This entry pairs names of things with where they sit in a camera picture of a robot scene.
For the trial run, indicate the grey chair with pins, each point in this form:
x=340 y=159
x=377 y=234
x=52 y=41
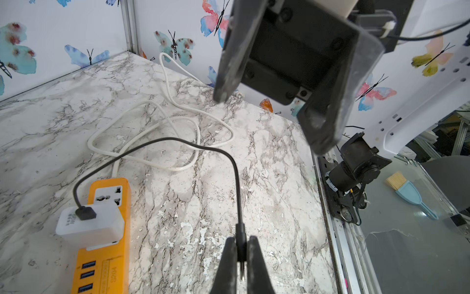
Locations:
x=452 y=175

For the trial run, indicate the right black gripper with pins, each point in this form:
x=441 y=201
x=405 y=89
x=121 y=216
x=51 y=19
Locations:
x=300 y=48

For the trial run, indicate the blue hand brush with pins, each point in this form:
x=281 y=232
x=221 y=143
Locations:
x=409 y=193

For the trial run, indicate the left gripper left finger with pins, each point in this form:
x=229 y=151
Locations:
x=226 y=275

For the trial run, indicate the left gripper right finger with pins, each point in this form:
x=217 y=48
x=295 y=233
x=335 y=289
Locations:
x=258 y=280

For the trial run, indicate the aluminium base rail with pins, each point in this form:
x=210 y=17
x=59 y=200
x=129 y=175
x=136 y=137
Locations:
x=353 y=267

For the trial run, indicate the orange power strip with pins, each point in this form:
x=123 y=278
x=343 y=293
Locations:
x=105 y=269

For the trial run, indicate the white charger adapter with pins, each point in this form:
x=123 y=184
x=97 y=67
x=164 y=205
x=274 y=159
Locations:
x=107 y=227

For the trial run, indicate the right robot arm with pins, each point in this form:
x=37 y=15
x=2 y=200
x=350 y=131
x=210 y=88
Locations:
x=416 y=82

